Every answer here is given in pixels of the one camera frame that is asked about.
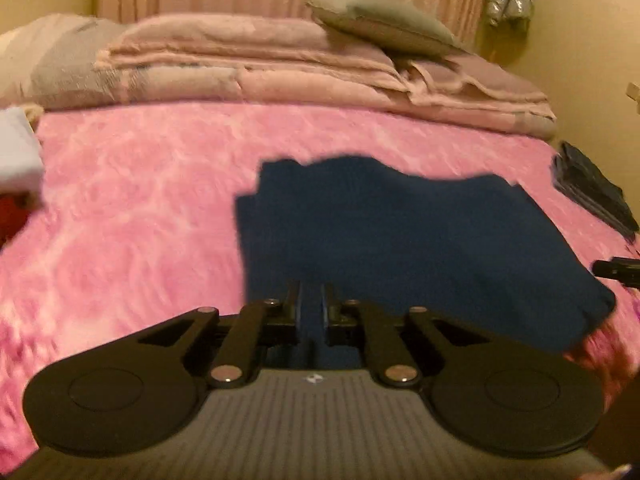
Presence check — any grey-green cushion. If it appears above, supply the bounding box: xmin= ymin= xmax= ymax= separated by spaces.
xmin=306 ymin=0 xmax=473 ymax=59

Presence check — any light blue garment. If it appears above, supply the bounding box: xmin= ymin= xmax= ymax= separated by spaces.
xmin=0 ymin=106 xmax=45 ymax=193

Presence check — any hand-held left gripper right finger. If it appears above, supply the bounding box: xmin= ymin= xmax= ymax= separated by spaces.
xmin=320 ymin=282 xmax=493 ymax=389

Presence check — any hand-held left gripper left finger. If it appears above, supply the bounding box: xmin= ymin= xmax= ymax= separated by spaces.
xmin=137 ymin=280 xmax=304 ymax=389

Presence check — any navy blue garment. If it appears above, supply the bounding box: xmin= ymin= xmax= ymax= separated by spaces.
xmin=234 ymin=152 xmax=617 ymax=371

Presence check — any dark folded cloth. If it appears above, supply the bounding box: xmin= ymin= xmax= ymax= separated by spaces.
xmin=551 ymin=141 xmax=640 ymax=239

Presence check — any red garment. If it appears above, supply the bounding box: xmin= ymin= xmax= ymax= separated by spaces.
xmin=0 ymin=192 xmax=43 ymax=252

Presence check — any grey pink comforter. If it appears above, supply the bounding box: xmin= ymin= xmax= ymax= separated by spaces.
xmin=0 ymin=14 xmax=558 ymax=141

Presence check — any pink folded blanket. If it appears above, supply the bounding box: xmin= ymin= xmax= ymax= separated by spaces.
xmin=94 ymin=12 xmax=411 ymax=78

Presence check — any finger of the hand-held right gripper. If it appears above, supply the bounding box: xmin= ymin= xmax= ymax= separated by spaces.
xmin=592 ymin=257 xmax=640 ymax=289

